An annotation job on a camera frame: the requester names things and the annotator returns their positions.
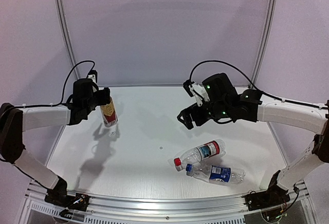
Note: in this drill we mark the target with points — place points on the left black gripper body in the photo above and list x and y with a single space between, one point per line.
103 96

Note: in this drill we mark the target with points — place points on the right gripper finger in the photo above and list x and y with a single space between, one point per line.
187 112
186 119

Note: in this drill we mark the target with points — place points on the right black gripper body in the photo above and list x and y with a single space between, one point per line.
194 114

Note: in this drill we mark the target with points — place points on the gold label drink bottle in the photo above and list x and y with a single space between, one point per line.
109 114

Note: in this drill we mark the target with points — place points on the red cap water bottle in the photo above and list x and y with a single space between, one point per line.
200 153

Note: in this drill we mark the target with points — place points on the blue cap water bottle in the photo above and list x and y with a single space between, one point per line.
215 174

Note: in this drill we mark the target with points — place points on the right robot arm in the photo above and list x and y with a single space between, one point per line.
216 99

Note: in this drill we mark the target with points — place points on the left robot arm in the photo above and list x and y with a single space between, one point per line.
15 120

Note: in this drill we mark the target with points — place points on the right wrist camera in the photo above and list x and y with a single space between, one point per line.
197 91

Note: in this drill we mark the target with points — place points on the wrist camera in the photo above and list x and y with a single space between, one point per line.
93 74
197 91

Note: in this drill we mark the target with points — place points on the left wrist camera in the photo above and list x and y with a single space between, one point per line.
93 74

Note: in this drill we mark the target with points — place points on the aluminium front rail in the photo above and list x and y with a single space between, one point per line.
106 209

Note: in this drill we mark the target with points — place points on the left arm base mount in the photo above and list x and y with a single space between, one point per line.
58 196

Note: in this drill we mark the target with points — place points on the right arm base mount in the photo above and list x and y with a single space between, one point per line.
272 202

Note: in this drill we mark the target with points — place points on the left aluminium wall post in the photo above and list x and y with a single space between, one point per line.
65 33

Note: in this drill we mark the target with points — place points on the aluminium wall post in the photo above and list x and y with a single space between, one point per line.
264 40
65 33

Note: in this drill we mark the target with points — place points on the right aluminium wall post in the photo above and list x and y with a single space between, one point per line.
264 40

